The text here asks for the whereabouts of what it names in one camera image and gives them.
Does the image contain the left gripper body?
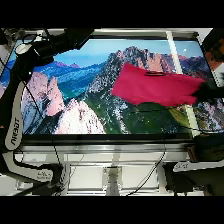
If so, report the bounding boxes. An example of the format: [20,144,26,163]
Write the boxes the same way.
[64,28,96,50]

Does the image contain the red garment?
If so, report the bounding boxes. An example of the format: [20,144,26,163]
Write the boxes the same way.
[110,62,207,108]

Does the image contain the heap of clothes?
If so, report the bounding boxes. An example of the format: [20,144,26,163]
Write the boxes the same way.
[201,28,224,88]

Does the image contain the silver frame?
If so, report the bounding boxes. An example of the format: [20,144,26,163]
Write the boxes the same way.
[0,28,224,197]

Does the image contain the black cable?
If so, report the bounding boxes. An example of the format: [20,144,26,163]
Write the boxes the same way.
[124,144,167,197]

